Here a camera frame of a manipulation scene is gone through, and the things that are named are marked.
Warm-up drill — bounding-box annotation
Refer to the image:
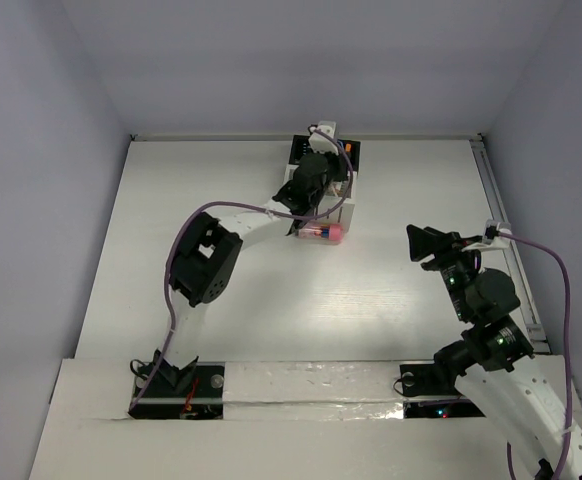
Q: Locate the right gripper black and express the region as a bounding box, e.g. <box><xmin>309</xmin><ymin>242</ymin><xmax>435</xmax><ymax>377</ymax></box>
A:
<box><xmin>405</xmin><ymin>222</ymin><xmax>482</xmax><ymax>320</ymax></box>

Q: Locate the pink capped tube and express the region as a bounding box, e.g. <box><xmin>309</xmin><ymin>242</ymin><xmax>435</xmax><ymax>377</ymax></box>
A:
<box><xmin>295</xmin><ymin>222</ymin><xmax>345</xmax><ymax>244</ymax></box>

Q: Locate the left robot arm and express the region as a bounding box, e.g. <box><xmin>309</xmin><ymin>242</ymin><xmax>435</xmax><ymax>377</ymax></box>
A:
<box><xmin>141</xmin><ymin>134</ymin><xmax>355</xmax><ymax>395</ymax></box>

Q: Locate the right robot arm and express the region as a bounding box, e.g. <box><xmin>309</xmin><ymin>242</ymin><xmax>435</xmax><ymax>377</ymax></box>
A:
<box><xmin>394</xmin><ymin>220</ymin><xmax>582</xmax><ymax>479</ymax></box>

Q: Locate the white organizer container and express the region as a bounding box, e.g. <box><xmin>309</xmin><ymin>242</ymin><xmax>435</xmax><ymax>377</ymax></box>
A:
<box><xmin>279</xmin><ymin>164</ymin><xmax>357</xmax><ymax>226</ymax></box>

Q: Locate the black organizer container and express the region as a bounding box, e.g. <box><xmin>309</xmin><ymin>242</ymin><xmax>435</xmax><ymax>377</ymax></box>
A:
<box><xmin>288</xmin><ymin>135</ymin><xmax>361</xmax><ymax>173</ymax></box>

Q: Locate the foil covered front board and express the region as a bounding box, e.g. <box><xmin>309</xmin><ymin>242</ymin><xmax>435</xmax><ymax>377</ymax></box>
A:
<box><xmin>222</xmin><ymin>361</ymin><xmax>404</xmax><ymax>421</ymax></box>

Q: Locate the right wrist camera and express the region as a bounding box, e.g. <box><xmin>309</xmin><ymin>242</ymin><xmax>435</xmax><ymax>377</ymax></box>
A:
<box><xmin>482</xmin><ymin>219</ymin><xmax>512</xmax><ymax>251</ymax></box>

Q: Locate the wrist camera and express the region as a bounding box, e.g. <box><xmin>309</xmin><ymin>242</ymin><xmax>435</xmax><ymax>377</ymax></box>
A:
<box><xmin>308</xmin><ymin>120</ymin><xmax>339</xmax><ymax>154</ymax></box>
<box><xmin>482</xmin><ymin>219</ymin><xmax>512</xmax><ymax>251</ymax></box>

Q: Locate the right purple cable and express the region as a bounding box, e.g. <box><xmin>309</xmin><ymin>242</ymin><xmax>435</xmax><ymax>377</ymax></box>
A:
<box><xmin>484</xmin><ymin>225</ymin><xmax>575</xmax><ymax>480</ymax></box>

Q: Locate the purple cable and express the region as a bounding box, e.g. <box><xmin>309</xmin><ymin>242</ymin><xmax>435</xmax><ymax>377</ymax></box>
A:
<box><xmin>130</xmin><ymin>127</ymin><xmax>355</xmax><ymax>396</ymax></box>
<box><xmin>484</xmin><ymin>225</ymin><xmax>575</xmax><ymax>480</ymax></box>

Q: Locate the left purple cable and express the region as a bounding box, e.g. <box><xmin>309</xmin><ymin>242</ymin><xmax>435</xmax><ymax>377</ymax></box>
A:
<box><xmin>130</xmin><ymin>127</ymin><xmax>355</xmax><ymax>396</ymax></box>

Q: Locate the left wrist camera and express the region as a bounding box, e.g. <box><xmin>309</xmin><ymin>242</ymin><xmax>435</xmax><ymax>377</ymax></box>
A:
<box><xmin>308</xmin><ymin>120</ymin><xmax>339</xmax><ymax>154</ymax></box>

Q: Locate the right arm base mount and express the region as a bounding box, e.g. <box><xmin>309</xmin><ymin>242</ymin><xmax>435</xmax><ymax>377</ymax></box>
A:
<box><xmin>392</xmin><ymin>360</ymin><xmax>484</xmax><ymax>420</ymax></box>

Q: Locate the right aluminium rail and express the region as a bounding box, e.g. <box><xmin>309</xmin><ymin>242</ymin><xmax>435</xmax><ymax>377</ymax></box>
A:
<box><xmin>470</xmin><ymin>139</ymin><xmax>552</xmax><ymax>355</ymax></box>

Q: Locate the back wall rail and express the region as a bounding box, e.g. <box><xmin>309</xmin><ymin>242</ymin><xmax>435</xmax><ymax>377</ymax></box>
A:
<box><xmin>130</xmin><ymin>133</ymin><xmax>484</xmax><ymax>142</ymax></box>

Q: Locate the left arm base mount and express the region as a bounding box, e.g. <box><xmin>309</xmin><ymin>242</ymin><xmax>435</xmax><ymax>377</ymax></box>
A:
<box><xmin>129</xmin><ymin>359</ymin><xmax>225</xmax><ymax>420</ymax></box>

